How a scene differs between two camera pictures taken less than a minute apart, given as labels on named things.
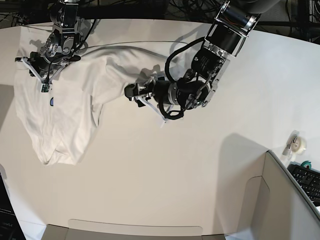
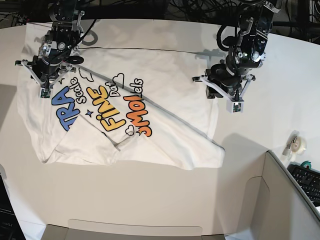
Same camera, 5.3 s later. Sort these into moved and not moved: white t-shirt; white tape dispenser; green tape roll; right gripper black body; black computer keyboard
Moved: white t-shirt; right gripper black body
Not moved: green tape roll; black computer keyboard; white tape dispenser
